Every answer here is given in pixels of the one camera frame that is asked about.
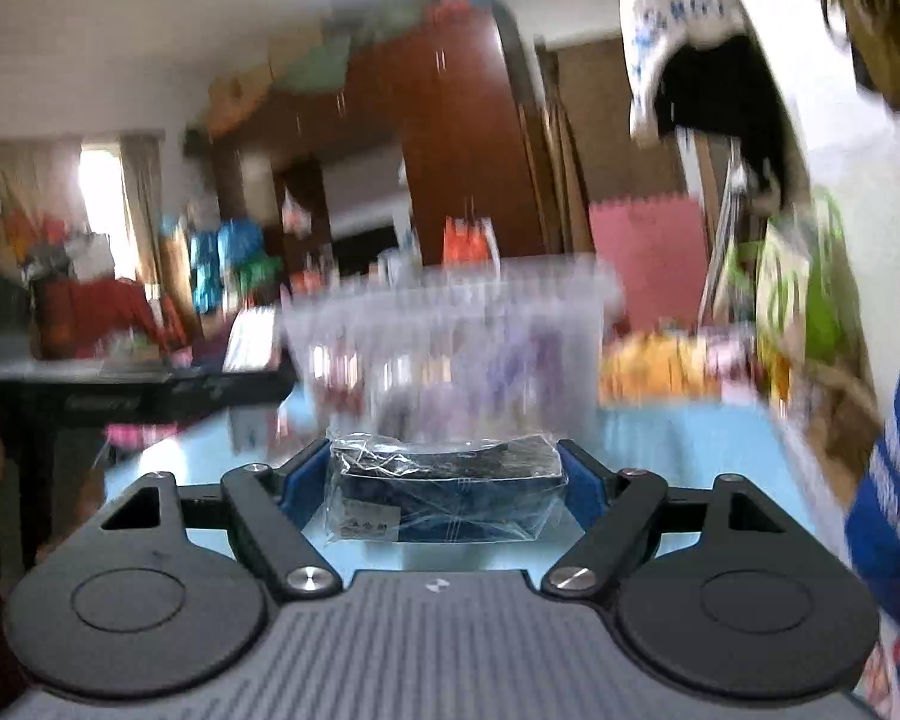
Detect dark blue box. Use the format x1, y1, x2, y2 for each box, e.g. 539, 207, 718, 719
323, 434, 567, 544

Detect yellow orange blanket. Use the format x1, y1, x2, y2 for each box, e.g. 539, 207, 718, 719
598, 333, 720, 406

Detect white plastic laundry basket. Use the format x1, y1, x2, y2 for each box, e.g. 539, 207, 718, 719
279, 255, 624, 444

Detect pink foam mat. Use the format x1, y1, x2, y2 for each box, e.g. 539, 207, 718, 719
590, 195, 709, 332

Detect green white shopping bag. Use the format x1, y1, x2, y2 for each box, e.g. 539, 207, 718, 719
722, 185, 863, 372

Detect red white plastic bag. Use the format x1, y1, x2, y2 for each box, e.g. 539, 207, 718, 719
442, 218, 499, 266

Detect dark red wooden wardrobe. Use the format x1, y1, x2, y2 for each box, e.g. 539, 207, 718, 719
209, 8, 562, 265

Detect brown wooden door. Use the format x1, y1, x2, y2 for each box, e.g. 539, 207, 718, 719
535, 36, 686, 254

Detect black garment on hanger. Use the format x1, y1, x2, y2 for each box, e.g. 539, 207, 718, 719
653, 32, 800, 205

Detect white hoodie blue letters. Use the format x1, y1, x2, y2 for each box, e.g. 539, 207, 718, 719
619, 0, 746, 146

